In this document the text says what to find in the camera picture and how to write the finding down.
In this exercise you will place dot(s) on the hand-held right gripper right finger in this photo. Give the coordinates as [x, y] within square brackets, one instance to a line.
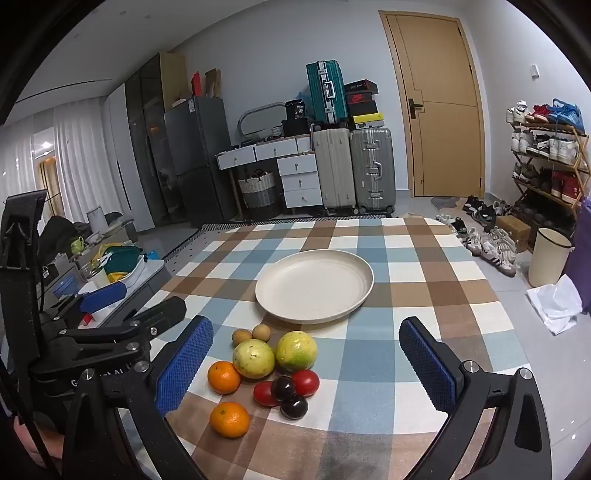
[429, 364]

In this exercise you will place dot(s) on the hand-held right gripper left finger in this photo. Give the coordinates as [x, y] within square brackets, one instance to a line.
[184, 364]

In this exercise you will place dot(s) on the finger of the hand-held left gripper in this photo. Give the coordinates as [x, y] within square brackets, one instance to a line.
[157, 314]
[104, 295]

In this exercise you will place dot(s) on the orange mandarin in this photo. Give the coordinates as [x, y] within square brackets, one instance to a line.
[230, 419]
[224, 377]

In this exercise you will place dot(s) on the yellow-green guava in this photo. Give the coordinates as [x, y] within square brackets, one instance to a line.
[296, 350]
[253, 359]

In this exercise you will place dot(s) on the red tomato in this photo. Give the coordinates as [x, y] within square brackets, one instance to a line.
[263, 393]
[306, 382]

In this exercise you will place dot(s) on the dark purple plum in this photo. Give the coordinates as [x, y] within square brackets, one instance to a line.
[282, 387]
[294, 407]

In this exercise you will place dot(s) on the cream round plate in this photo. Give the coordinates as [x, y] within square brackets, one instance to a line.
[314, 286]

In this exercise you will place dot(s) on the person's left hand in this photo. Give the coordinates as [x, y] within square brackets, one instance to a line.
[32, 443]

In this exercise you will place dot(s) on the grey side table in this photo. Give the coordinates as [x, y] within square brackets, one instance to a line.
[150, 279]

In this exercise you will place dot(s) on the white tub with green bowls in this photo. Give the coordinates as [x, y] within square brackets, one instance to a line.
[124, 265]

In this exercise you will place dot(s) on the black jacket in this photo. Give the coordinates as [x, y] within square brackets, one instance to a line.
[55, 235]

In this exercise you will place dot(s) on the green mug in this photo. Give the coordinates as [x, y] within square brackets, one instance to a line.
[76, 244]

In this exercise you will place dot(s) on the white bin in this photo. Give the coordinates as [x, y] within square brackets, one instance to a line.
[96, 219]

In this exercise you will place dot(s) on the checked tablecloth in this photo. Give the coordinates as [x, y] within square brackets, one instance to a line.
[397, 286]

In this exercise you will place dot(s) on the white curtain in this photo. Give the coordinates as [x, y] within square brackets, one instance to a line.
[78, 157]

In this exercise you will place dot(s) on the group of white black sneakers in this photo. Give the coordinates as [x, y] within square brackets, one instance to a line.
[489, 244]

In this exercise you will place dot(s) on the white wardrobe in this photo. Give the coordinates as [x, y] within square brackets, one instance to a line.
[122, 161]

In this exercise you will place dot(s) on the white plastic bag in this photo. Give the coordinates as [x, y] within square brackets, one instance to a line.
[554, 304]

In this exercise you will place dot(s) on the dark glass cabinet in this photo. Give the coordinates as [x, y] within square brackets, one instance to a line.
[147, 152]

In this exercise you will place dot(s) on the small cardboard box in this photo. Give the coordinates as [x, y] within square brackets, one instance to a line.
[512, 230]

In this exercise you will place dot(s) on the woven basket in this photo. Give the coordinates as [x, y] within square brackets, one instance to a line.
[258, 191]

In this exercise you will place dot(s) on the cream trash bin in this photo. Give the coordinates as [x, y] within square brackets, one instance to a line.
[549, 258]

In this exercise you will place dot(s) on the grey refrigerator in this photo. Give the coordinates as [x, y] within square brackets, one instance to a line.
[198, 157]

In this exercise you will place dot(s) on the grey door mat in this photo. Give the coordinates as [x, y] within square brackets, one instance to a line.
[444, 202]

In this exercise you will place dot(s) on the purple cloth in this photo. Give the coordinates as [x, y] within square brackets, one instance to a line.
[581, 263]

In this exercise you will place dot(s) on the white drawer dresser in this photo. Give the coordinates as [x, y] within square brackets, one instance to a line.
[300, 177]

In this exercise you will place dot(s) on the silver suitcase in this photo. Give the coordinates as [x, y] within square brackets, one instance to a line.
[373, 170]

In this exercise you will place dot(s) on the beige suitcase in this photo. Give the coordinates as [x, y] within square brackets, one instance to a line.
[333, 170]

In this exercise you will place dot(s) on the brown cardboard sheet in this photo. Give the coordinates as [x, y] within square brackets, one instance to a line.
[213, 83]

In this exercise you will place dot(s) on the black printed bag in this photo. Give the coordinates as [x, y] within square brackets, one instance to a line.
[296, 110]

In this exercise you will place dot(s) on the wooden door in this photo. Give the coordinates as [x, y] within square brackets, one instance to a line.
[438, 115]

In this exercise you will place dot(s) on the rows of assorted shoes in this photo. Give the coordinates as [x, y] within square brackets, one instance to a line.
[554, 147]

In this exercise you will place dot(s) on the black yellow shoe box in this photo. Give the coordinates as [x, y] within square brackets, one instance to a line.
[369, 121]

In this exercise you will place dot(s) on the plain black shoe box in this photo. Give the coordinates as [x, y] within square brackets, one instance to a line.
[362, 109]

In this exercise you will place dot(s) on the wooden shoe rack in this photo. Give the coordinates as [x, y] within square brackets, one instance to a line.
[577, 138]

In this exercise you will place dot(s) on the teal suitcase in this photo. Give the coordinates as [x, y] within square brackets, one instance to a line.
[325, 92]

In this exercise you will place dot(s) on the flat black shoe box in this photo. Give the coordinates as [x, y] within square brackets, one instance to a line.
[360, 85]

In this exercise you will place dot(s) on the grey oval frame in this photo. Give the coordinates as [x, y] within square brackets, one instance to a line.
[244, 121]

